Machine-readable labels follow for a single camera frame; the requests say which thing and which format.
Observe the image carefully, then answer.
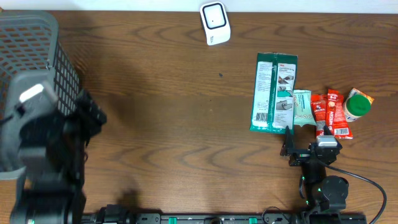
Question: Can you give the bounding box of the red stick sachet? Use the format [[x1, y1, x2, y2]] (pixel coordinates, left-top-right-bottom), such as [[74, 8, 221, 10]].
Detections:
[[326, 89, 353, 139]]

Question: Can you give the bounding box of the light green wipes pack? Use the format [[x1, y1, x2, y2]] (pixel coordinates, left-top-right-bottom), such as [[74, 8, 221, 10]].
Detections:
[[294, 90, 316, 127]]

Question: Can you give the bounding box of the red snack bag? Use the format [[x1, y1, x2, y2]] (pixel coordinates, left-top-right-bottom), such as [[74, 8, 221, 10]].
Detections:
[[311, 95, 327, 137]]

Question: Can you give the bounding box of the green lid jar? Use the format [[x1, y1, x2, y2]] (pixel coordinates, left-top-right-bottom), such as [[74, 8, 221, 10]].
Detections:
[[343, 94, 371, 122]]

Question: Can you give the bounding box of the small orange box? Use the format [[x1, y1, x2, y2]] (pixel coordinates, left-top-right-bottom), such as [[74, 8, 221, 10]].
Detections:
[[348, 88, 374, 104]]

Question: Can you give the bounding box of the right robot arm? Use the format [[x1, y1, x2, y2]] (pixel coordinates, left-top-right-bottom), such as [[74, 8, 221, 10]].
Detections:
[[280, 127, 349, 224]]

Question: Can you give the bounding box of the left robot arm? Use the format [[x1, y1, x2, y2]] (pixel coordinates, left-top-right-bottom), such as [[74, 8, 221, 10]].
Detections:
[[10, 88, 107, 224]]

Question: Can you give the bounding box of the white barcode scanner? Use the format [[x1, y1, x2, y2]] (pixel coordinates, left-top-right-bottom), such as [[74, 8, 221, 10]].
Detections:
[[200, 1, 231, 46]]

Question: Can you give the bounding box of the grey plastic mesh basket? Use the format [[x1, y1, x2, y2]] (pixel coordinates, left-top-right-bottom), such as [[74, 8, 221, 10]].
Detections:
[[1, 11, 80, 180]]

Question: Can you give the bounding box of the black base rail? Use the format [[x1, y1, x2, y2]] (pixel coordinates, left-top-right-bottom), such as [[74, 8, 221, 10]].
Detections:
[[82, 212, 368, 224]]

